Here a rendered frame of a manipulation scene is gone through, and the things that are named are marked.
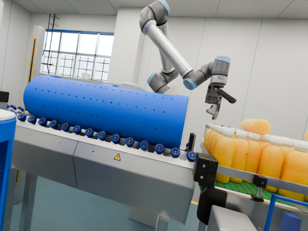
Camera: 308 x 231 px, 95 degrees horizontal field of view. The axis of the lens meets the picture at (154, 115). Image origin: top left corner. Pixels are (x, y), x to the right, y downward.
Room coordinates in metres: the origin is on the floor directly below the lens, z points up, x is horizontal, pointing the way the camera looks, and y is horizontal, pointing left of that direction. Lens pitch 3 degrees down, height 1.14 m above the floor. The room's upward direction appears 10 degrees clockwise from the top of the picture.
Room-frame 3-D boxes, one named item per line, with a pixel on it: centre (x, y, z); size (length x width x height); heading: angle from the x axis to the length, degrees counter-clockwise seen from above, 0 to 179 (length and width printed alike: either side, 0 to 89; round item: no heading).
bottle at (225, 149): (0.57, -0.31, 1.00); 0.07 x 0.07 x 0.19
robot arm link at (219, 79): (0.86, -0.35, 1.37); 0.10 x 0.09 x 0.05; 169
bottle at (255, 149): (0.62, -0.45, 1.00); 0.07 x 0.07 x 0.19
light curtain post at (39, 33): (1.34, 1.18, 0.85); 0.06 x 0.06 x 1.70; 79
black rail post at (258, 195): (0.47, -0.39, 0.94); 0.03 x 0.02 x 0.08; 79
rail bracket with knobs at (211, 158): (0.52, -0.22, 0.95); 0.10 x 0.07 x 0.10; 169
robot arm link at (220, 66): (0.86, -0.34, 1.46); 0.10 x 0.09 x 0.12; 15
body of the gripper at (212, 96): (0.86, -0.34, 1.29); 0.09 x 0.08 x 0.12; 79
